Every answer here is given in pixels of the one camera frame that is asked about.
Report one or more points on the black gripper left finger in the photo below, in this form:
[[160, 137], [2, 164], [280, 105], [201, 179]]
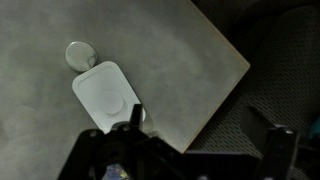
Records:
[[133, 150]]

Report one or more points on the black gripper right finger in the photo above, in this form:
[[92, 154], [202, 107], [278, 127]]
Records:
[[276, 150]]

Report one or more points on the white square lid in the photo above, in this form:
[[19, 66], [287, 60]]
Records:
[[103, 96]]

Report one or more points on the clear container with candies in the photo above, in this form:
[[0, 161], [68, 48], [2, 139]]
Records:
[[115, 172]]

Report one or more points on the teal throw cushion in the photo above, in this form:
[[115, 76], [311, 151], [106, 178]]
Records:
[[315, 130]]

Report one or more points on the dark grey fabric sofa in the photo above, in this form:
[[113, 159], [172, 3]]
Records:
[[283, 66]]

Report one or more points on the round silver metal disc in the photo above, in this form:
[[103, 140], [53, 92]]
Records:
[[80, 56]]

